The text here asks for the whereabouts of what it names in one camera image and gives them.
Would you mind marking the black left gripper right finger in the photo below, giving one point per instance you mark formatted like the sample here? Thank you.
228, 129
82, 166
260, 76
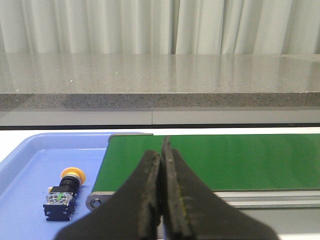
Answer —
193, 212

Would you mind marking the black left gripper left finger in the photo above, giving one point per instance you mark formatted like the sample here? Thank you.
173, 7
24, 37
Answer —
132, 212

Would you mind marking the yellow push button switch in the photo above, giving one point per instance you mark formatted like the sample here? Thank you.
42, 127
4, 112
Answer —
60, 201

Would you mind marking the green conveyor belt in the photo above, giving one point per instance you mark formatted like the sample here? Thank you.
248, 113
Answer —
250, 162

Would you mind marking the grey stone counter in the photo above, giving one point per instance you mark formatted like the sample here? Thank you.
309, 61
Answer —
87, 89

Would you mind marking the white curtain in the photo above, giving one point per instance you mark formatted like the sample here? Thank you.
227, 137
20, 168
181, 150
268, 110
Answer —
160, 26

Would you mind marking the aluminium conveyor frame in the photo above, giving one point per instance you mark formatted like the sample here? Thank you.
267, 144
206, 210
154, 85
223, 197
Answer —
262, 198

